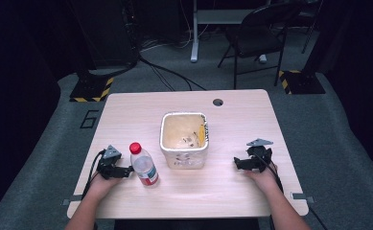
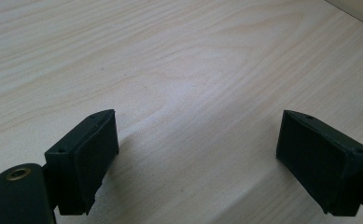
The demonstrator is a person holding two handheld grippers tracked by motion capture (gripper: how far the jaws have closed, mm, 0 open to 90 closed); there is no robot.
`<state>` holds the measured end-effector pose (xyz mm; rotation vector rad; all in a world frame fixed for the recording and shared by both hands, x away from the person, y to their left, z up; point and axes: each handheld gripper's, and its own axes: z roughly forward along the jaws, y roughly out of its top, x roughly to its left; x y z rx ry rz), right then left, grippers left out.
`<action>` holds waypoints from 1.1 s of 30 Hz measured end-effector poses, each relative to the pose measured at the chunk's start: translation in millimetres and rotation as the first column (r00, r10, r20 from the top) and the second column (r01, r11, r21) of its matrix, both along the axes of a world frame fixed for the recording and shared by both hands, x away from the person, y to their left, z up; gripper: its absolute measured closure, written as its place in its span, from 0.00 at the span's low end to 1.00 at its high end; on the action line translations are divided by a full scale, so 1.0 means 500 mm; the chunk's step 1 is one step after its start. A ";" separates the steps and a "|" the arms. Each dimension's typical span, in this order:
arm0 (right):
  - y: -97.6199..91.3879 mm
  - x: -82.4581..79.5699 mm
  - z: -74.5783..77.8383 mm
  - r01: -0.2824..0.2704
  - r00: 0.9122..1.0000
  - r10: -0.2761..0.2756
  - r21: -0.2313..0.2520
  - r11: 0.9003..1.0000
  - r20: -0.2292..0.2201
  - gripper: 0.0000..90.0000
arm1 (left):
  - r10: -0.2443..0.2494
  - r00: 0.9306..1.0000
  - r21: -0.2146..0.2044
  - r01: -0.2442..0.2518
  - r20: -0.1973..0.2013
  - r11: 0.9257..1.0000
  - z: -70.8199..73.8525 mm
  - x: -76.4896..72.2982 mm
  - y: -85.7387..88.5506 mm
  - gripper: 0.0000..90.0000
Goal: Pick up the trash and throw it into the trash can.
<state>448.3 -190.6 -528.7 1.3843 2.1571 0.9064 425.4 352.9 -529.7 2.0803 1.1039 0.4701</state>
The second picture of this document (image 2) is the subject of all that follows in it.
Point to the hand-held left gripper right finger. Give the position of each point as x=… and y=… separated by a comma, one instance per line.
x=319, y=161

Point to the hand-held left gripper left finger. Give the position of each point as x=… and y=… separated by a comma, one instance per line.
x=82, y=161

